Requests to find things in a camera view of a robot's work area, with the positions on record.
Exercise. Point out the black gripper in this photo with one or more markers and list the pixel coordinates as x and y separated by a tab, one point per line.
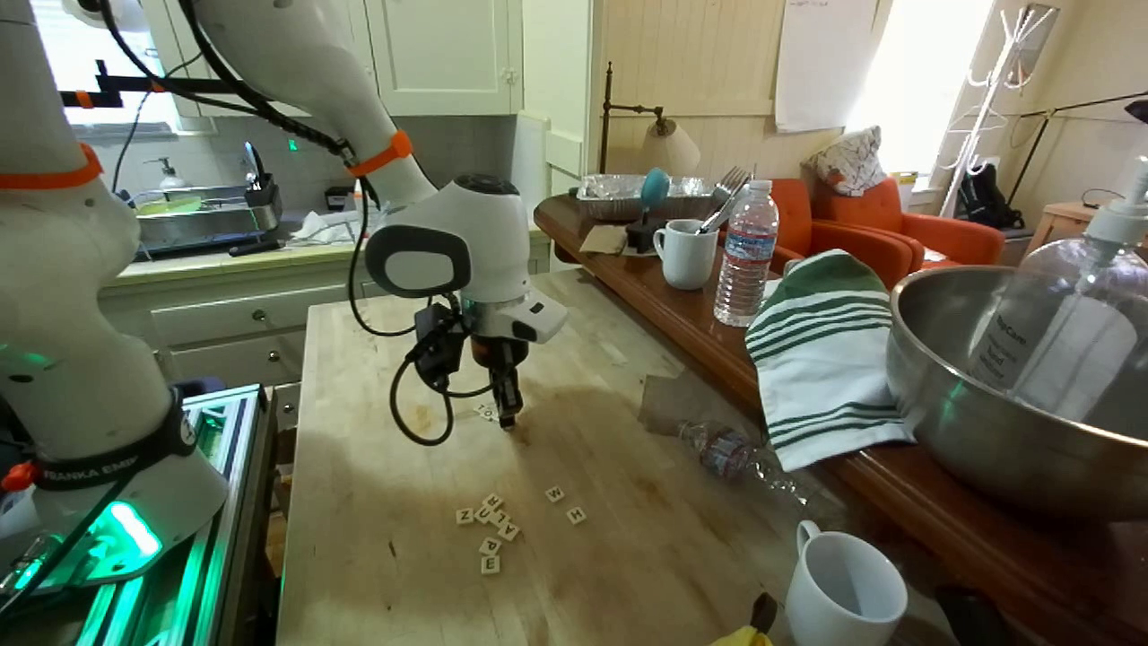
500	352

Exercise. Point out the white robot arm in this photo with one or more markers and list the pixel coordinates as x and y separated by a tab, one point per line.
73	308

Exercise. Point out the white letter tile R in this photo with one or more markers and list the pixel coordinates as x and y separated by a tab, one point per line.
494	498

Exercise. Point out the white letter tile U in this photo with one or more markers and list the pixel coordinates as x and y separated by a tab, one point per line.
487	513

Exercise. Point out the white letter tile L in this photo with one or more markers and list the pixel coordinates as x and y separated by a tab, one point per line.
500	519

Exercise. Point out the white letter tile Z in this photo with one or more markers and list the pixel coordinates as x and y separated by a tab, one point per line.
463	519

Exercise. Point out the white letter tile A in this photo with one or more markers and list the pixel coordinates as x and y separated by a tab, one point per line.
509	530

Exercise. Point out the white letter tile H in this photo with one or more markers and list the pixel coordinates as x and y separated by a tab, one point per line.
574	513

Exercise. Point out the white letter tile P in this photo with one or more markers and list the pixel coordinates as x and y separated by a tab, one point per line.
489	547

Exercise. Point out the white letter tile E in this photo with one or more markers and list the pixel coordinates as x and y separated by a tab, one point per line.
489	565

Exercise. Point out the brown paper sheet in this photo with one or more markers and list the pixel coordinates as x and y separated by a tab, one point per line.
599	238

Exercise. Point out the white ceramic mug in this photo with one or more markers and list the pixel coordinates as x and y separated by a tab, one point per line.
681	257
837	598

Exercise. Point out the crushed clear plastic bottle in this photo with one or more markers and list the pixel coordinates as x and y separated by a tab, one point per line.
723	453

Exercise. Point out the aluminium foil tray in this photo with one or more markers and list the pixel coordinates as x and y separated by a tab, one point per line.
612	187

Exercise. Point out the white crumpled rag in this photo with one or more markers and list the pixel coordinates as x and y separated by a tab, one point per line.
323	228

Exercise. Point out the blue fan object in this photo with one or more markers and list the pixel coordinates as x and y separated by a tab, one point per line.
655	187

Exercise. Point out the metal spoon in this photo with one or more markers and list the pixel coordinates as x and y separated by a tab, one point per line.
715	216

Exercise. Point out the beige drawer cabinet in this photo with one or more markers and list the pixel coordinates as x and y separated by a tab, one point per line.
239	318

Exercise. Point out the clear plastic water bottle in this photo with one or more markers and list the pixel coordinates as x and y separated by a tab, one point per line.
746	257

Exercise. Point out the floor lamp beige shade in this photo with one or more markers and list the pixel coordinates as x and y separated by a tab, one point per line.
672	147

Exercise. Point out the black kitchen faucet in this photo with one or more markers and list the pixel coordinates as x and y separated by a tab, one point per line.
259	191

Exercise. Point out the green striped white towel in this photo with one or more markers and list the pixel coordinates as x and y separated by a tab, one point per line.
826	361

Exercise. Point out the steel kitchen sink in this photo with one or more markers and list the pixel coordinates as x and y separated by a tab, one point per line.
200	223

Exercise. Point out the small sink soap dispenser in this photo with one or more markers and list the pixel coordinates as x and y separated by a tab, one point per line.
166	181

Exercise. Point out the orange armchair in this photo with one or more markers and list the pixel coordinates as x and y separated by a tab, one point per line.
874	233

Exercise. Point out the patterned cushion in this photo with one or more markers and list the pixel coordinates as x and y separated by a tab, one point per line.
847	163

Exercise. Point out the large steel mixing bowl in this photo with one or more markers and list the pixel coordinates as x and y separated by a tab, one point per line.
954	416

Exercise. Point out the black metal boom stand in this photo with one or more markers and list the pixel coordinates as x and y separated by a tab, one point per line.
145	86

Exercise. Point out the black bag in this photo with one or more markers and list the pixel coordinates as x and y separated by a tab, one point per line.
989	199

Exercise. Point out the dark brown wooden table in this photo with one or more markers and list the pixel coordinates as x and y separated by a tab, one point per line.
1018	561

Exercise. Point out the clear soap pump bottle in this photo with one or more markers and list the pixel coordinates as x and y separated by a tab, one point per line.
1063	335

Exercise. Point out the white coat rack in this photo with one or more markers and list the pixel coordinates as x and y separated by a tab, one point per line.
989	102

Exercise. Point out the small wooden side table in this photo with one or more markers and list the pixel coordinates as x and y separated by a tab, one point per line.
1063	220

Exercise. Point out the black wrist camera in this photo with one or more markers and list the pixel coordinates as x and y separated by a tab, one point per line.
439	345

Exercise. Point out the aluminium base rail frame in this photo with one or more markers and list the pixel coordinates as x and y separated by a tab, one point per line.
179	576

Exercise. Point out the white hanging wall paper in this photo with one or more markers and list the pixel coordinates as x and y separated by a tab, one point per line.
826	67

